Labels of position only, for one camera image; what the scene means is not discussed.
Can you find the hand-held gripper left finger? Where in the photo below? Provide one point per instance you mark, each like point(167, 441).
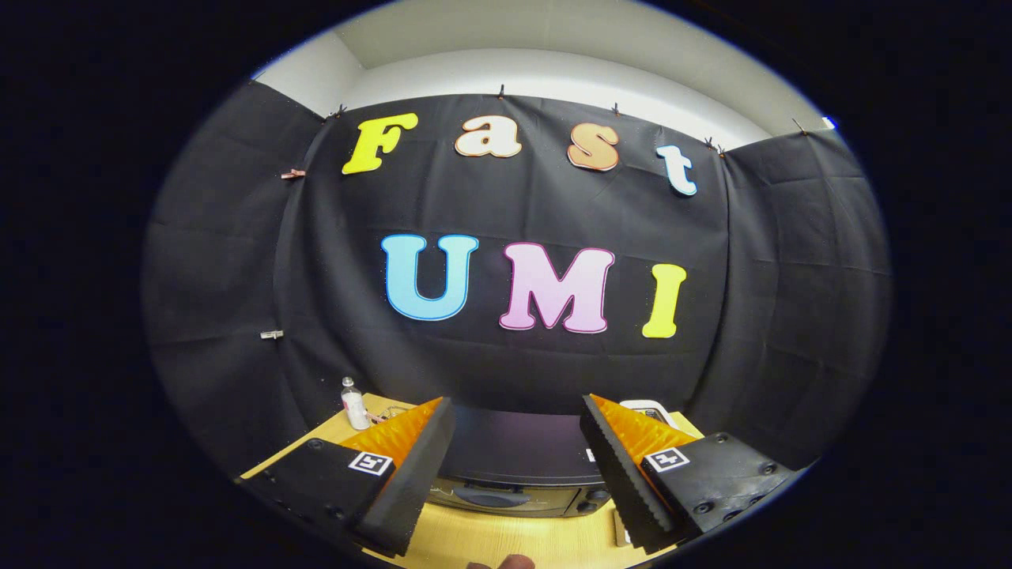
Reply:
point(415, 482)

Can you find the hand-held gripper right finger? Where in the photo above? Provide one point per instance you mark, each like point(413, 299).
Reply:
point(621, 482)

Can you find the black toaster oven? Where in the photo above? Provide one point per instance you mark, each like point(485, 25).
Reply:
point(514, 442)

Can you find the white pop-up toaster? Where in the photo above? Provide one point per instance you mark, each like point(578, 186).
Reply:
point(652, 411)

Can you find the small clear bottle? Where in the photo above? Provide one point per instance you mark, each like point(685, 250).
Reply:
point(355, 409)

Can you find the pink cloth clip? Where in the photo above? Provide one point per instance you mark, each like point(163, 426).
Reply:
point(293, 174)

